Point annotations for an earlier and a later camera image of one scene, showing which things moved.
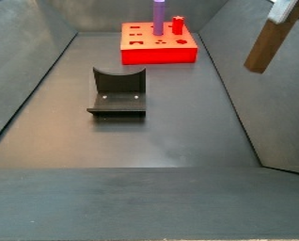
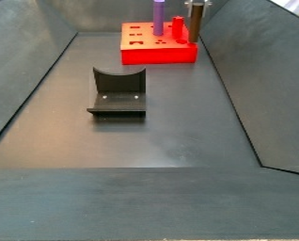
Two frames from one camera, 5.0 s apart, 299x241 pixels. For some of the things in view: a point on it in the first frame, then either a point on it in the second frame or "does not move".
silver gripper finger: (281, 10) → (189, 4)
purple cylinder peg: (159, 17) does not move
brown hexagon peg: (270, 39) → (195, 21)
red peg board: (142, 48) does not move
